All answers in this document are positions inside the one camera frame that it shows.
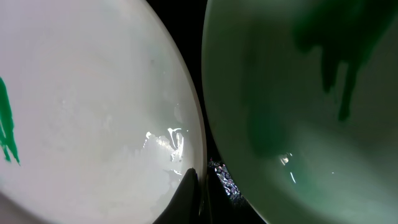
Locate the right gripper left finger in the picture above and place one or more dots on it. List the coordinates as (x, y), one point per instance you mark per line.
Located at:
(184, 205)

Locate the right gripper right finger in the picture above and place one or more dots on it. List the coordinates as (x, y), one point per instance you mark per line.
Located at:
(224, 210)

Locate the white plate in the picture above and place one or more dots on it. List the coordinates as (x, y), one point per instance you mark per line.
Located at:
(99, 116)

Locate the upper mint green plate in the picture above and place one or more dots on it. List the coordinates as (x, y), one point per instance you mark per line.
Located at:
(301, 98)

